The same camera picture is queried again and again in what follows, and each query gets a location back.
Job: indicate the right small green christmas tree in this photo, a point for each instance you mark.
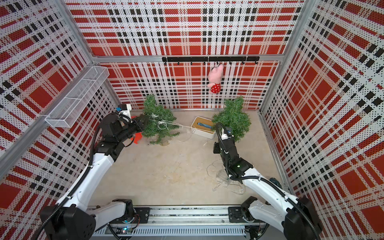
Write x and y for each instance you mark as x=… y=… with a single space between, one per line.
x=234 y=117

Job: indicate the left small green christmas tree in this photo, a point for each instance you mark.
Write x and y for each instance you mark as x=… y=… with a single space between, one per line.
x=152 y=107

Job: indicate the teal alarm clock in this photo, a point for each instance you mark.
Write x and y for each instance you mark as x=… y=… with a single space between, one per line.
x=275 y=182

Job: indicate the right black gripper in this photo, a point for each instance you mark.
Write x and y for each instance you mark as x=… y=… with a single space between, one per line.
x=216 y=146

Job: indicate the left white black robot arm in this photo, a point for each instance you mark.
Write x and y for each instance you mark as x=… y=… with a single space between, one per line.
x=90 y=174

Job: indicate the white tissue box wooden lid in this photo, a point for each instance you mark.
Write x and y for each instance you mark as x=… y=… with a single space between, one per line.
x=203 y=127

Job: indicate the clear star string light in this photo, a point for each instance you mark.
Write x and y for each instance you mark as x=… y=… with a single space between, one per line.
x=159 y=131

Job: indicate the black wall hook rail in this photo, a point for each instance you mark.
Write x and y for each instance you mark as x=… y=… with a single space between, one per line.
x=219 y=59

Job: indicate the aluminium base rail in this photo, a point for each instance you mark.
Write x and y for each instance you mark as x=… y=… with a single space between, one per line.
x=192 y=220

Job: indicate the white wire mesh basket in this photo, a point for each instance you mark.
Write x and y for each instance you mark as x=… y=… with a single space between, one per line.
x=68 y=110

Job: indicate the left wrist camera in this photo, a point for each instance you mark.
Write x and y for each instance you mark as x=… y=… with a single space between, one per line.
x=124 y=110

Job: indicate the red shark plush toy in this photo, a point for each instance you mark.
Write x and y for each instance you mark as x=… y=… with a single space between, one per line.
x=136 y=137

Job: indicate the right clear string light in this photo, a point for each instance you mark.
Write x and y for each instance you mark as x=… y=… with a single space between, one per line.
x=217 y=172

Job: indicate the small green christmas tree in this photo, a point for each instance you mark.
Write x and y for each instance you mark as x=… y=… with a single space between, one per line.
x=152 y=107
x=234 y=117

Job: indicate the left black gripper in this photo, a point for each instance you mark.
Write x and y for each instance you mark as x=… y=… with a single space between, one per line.
x=140 y=126

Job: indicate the pink pig plush toy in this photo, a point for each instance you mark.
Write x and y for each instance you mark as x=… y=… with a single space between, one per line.
x=215 y=77

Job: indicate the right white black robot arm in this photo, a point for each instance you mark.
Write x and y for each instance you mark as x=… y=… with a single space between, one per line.
x=264 y=186

